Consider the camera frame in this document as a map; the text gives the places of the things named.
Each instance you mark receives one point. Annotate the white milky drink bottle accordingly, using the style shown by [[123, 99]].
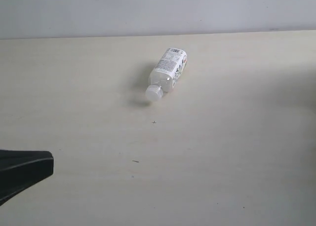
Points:
[[166, 73]]

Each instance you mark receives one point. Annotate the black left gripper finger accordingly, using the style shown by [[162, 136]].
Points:
[[20, 170]]

